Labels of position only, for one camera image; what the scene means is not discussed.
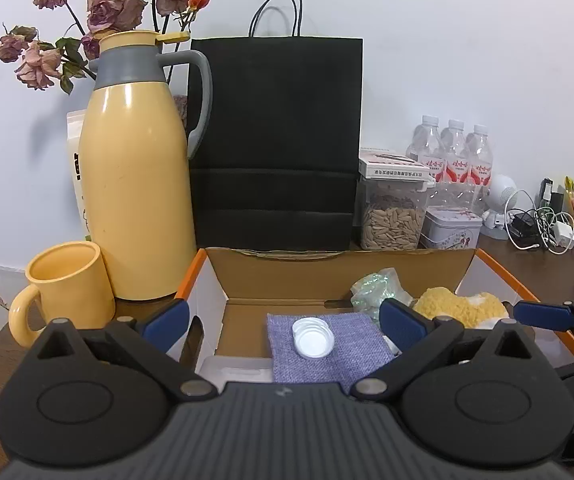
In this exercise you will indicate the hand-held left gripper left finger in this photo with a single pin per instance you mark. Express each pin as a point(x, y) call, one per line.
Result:
point(167, 322)

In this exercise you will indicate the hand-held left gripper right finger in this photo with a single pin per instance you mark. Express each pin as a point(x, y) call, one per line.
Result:
point(402, 327)

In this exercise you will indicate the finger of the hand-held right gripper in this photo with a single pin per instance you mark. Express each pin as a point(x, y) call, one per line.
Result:
point(542, 312)

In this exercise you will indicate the yellow sponge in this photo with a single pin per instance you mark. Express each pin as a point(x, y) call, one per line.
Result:
point(442, 305)

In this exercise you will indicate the purple fabric pouch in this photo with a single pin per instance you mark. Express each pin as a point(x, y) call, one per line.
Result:
point(352, 350)

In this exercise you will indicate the clear plastic box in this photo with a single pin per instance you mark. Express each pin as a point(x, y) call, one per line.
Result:
point(237, 370)

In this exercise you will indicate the white round plastic lid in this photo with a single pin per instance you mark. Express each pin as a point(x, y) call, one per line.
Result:
point(307, 322)
point(317, 345)

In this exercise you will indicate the orange cardboard box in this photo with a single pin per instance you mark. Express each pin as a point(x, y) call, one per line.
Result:
point(287, 280)

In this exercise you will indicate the white charger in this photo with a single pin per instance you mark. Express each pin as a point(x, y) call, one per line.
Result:
point(563, 234)

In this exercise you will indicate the yellow mug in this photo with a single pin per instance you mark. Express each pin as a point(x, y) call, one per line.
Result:
point(74, 295)

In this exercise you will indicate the white tin box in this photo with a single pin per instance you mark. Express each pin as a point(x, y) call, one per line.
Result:
point(452, 232)

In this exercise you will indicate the clear seed container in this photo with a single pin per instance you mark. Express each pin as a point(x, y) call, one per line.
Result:
point(392, 220)

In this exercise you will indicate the black standing device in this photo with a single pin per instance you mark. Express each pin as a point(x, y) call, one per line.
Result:
point(549, 195)

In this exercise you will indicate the white desk fan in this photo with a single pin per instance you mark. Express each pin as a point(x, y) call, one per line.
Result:
point(502, 195)

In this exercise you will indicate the yellow thermos jug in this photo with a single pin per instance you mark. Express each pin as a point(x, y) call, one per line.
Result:
point(132, 185)

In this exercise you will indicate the clear water bottle red label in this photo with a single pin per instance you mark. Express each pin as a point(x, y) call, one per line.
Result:
point(481, 170)
point(424, 155)
point(456, 165)

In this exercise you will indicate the white packet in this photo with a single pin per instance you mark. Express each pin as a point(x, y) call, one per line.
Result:
point(74, 170)

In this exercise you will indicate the black paper bag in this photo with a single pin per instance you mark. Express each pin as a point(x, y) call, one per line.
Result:
point(277, 135)

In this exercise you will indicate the dried rose bouquet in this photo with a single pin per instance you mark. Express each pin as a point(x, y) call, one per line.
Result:
point(112, 10)

